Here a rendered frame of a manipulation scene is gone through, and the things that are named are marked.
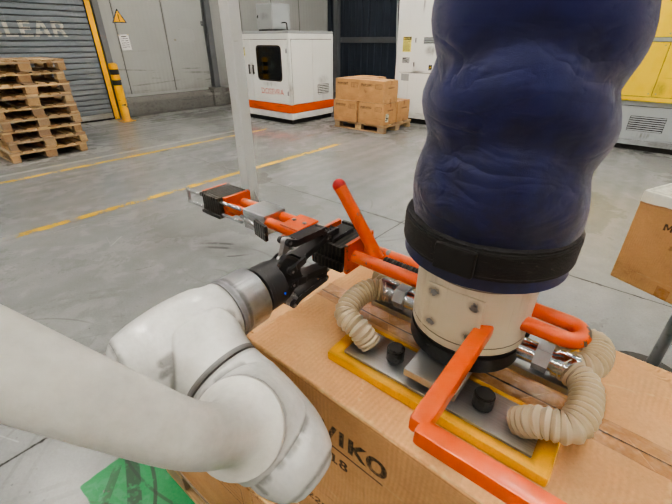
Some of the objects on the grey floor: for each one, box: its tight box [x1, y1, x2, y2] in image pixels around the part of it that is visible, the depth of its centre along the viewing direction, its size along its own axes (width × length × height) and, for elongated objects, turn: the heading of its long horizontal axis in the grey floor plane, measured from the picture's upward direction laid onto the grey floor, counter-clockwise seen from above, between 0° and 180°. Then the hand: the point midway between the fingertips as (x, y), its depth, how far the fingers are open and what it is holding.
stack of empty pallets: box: [0, 57, 89, 164], centre depth 581 cm, size 129×110×131 cm
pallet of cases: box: [334, 75, 411, 134], centre depth 759 cm, size 121×103×90 cm
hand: (337, 243), depth 72 cm, fingers closed on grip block, 4 cm apart
